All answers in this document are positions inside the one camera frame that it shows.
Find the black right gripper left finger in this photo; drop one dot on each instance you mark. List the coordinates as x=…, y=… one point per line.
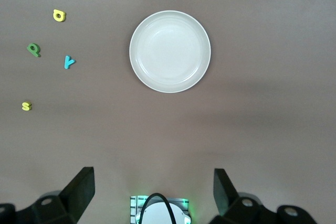
x=76, y=197

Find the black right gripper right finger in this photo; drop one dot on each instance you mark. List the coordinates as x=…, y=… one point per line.
x=228, y=203

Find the cyan foam letter y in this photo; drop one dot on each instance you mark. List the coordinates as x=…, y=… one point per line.
x=67, y=62

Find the yellow foam letter d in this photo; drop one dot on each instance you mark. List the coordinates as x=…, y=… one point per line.
x=63, y=18

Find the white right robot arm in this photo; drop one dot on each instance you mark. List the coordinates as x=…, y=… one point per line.
x=157, y=213

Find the yellow foam letter s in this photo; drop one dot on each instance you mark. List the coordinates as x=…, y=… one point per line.
x=26, y=106

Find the beige brown plate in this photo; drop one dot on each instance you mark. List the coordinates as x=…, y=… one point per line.
x=170, y=51

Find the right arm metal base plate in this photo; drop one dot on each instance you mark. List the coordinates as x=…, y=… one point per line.
x=134, y=203

